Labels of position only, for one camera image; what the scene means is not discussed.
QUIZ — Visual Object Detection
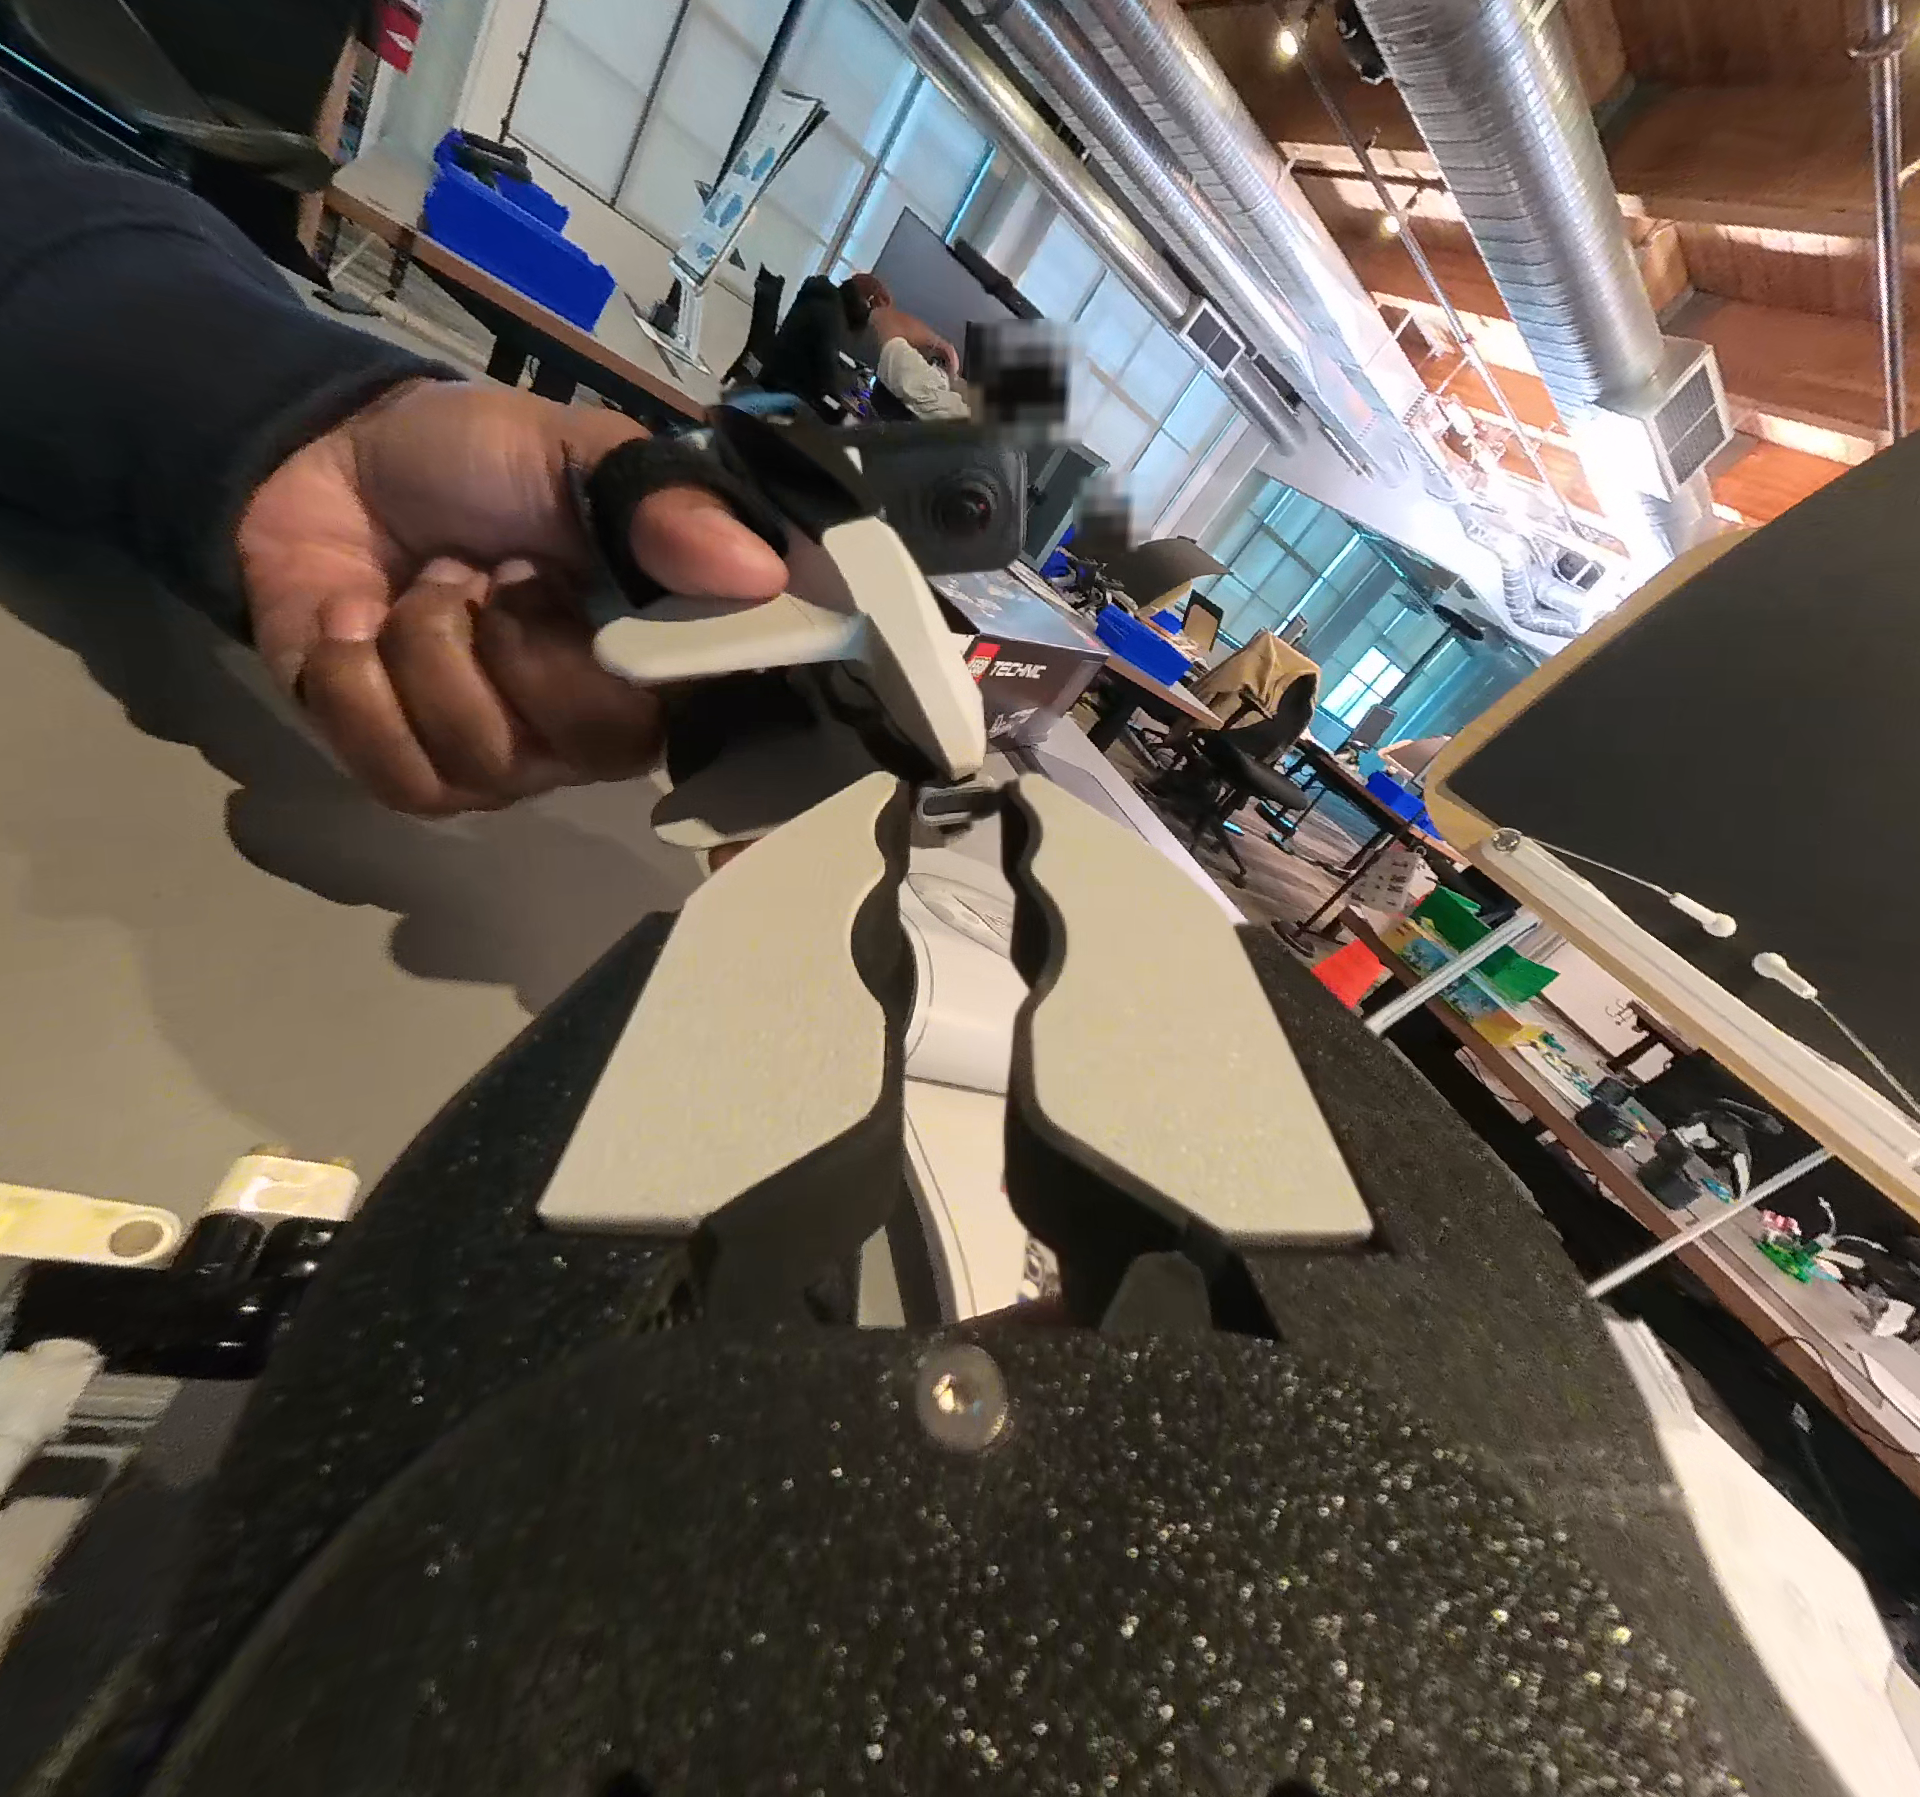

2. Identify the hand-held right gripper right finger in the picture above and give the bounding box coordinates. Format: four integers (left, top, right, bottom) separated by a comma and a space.
1000, 772, 1376, 1246

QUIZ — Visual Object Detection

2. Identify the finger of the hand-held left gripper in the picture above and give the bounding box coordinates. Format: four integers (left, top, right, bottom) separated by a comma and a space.
593, 513, 990, 783
649, 739, 893, 854

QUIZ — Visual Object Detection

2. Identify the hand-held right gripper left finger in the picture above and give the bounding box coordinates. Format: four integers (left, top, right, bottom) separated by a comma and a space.
535, 771, 921, 1241

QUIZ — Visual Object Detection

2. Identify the black toy set box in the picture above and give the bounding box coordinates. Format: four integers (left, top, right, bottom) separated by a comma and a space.
937, 589, 1117, 753

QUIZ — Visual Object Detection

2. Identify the person's left hand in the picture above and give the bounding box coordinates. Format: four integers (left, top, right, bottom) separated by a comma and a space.
238, 378, 791, 819

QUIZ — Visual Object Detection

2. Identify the dark computer monitor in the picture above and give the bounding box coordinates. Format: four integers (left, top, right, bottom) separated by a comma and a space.
871, 207, 1051, 332

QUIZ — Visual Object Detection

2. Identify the white instruction sheet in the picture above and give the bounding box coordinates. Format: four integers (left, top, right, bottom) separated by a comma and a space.
900, 1077, 1082, 1325

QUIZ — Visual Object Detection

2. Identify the clear acrylic rod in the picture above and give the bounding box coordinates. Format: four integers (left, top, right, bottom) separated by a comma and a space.
1357, 919, 1551, 1037
1581, 1149, 1834, 1298

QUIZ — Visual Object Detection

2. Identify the green toy baseplate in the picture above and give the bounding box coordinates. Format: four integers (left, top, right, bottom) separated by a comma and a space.
1412, 884, 1562, 1007

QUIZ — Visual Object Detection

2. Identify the white banner stand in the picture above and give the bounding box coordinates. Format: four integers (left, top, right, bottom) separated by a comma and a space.
661, 92, 830, 362

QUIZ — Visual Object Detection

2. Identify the tan jacket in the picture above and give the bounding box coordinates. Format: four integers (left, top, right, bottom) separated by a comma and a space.
1199, 628, 1322, 741

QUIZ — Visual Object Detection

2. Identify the wooden table with black legs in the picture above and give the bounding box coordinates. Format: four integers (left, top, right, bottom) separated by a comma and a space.
323, 184, 711, 422

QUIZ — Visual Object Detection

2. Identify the stack of blue bins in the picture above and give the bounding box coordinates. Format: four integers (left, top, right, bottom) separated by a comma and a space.
419, 128, 620, 332

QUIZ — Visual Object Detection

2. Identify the long cluttered wooden table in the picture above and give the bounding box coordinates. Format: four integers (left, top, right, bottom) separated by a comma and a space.
1334, 912, 1920, 1501

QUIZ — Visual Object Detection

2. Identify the black panel board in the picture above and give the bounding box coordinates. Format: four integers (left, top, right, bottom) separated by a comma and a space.
1421, 438, 1920, 1222

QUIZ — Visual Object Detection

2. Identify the pale yellow flat object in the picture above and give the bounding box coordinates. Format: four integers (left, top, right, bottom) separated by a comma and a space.
0, 1180, 185, 1270

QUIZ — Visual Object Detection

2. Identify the large white air vent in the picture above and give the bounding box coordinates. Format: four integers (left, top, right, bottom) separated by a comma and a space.
1642, 339, 1738, 496

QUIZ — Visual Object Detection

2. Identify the black high-back office chair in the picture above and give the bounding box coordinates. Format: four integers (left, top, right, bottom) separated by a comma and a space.
0, 0, 380, 197

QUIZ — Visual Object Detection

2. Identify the slim metal ventilation duct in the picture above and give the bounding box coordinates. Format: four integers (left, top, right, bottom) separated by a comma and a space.
990, 0, 1352, 437
900, 0, 1308, 455

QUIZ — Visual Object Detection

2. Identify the white cable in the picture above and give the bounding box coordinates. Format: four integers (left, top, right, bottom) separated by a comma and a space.
1529, 838, 1742, 938
1751, 950, 1920, 1125

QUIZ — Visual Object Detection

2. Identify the black bracket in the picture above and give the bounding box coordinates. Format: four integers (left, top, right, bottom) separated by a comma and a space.
0, 1211, 350, 1381

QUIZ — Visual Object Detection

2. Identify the large metal ventilation duct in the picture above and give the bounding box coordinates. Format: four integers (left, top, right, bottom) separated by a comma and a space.
1296, 0, 1734, 537

